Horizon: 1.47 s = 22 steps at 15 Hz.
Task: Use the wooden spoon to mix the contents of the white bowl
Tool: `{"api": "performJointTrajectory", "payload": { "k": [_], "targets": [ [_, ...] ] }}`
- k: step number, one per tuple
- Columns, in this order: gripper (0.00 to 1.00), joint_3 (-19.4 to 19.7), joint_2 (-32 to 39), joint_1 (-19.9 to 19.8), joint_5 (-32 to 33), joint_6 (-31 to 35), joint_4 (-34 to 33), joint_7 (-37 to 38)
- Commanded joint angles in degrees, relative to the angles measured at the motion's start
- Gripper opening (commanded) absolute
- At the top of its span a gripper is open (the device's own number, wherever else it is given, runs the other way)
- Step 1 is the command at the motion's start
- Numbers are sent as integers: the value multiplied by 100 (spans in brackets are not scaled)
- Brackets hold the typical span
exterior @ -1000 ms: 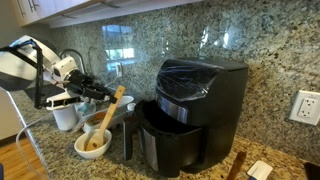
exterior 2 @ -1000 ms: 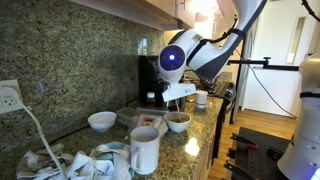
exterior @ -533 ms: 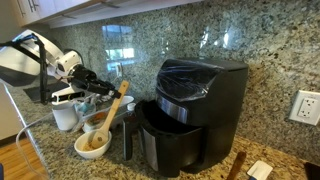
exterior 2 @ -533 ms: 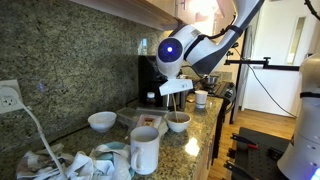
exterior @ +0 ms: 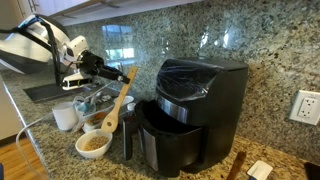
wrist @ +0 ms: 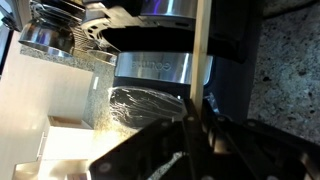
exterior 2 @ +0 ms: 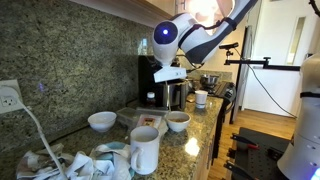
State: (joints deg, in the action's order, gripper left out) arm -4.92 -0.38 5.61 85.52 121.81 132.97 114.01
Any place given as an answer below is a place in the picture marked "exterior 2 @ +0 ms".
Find white paper cup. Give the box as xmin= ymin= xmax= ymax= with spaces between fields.
xmin=194 ymin=89 xmax=209 ymax=110

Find white ceramic mug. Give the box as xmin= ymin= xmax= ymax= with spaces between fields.
xmin=129 ymin=125 xmax=161 ymax=176

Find white bowl holding grains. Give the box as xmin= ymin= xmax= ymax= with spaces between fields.
xmin=165 ymin=110 xmax=192 ymax=133

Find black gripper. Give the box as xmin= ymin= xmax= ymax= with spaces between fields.
xmin=163 ymin=79 xmax=181 ymax=97

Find clear plastic food bag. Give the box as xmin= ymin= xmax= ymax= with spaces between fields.
xmin=135 ymin=113 xmax=163 ymax=130

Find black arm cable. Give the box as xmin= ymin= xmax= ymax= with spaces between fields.
xmin=178 ymin=16 xmax=238 ymax=48

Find red handled black clamp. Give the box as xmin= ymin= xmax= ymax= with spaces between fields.
xmin=223 ymin=160 xmax=256 ymax=180
xmin=230 ymin=132 xmax=261 ymax=151

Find white teal dish towel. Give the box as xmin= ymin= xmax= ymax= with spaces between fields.
xmin=64 ymin=141 xmax=136 ymax=180

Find white power cord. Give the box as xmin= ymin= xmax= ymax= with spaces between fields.
xmin=1 ymin=85 xmax=68 ymax=180

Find black camera on stand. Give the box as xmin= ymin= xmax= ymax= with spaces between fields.
xmin=218 ymin=41 xmax=240 ymax=51

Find black tripod stand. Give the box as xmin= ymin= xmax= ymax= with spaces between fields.
xmin=233 ymin=48 xmax=298 ymax=120

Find white grey dish towel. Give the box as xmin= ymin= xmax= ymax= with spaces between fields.
xmin=15 ymin=142 xmax=70 ymax=180

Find empty white bowl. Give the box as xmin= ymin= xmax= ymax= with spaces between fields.
xmin=87 ymin=111 xmax=118 ymax=134

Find shiny steel pot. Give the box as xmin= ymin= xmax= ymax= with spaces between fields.
xmin=199 ymin=73 xmax=221 ymax=90

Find black air fryer body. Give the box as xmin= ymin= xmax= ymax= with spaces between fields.
xmin=137 ymin=54 xmax=191 ymax=111

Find light upper cabinet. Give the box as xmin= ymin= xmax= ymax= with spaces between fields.
xmin=69 ymin=0 xmax=178 ymax=30

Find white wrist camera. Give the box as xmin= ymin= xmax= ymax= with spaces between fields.
xmin=153 ymin=65 xmax=188 ymax=84

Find white wall outlet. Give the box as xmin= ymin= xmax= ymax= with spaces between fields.
xmin=0 ymin=79 xmax=24 ymax=115

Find brown bottle white cap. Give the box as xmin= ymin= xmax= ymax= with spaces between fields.
xmin=146 ymin=91 xmax=157 ymax=109

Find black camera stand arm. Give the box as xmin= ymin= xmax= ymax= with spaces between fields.
xmin=223 ymin=49 xmax=302 ymax=73

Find black floor platform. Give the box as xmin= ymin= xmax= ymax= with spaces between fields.
xmin=223 ymin=126 xmax=295 ymax=180

